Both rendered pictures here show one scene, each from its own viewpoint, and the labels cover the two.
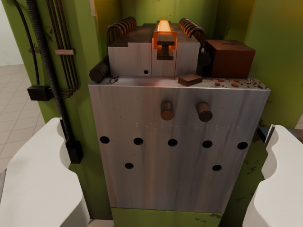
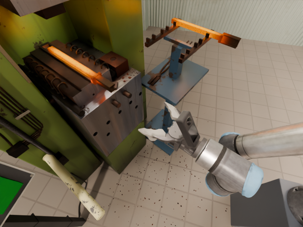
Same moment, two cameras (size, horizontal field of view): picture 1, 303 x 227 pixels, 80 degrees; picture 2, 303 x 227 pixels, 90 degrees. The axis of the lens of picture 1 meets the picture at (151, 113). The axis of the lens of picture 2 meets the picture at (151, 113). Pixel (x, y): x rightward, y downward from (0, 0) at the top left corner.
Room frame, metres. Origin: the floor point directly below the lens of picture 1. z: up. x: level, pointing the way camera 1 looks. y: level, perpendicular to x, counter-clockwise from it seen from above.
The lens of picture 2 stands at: (-0.07, 0.24, 1.43)
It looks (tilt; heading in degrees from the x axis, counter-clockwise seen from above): 55 degrees down; 305
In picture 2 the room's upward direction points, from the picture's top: straight up
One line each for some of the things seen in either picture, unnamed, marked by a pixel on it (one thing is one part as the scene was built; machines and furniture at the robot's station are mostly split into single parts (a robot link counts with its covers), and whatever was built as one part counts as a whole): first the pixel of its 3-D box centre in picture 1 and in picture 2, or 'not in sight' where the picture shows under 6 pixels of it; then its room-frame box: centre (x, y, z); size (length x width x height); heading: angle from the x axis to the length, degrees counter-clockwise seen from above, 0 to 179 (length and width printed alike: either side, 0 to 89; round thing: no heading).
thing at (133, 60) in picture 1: (155, 41); (66, 68); (0.62, -0.01, 0.96); 0.42 x 0.20 x 0.09; 177
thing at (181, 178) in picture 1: (167, 111); (91, 97); (0.63, -0.07, 0.69); 0.56 x 0.38 x 0.45; 177
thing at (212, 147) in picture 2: not in sight; (208, 152); (-0.11, 0.00, 0.98); 0.10 x 0.05 x 0.09; 87
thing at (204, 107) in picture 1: (204, 111); (127, 94); (0.33, -0.11, 0.87); 0.04 x 0.03 x 0.03; 177
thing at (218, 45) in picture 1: (224, 57); (114, 64); (0.46, -0.18, 0.95); 0.12 x 0.09 x 0.07; 177
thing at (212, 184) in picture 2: not in sight; (222, 177); (-0.21, -0.01, 0.86); 0.12 x 0.09 x 0.12; 97
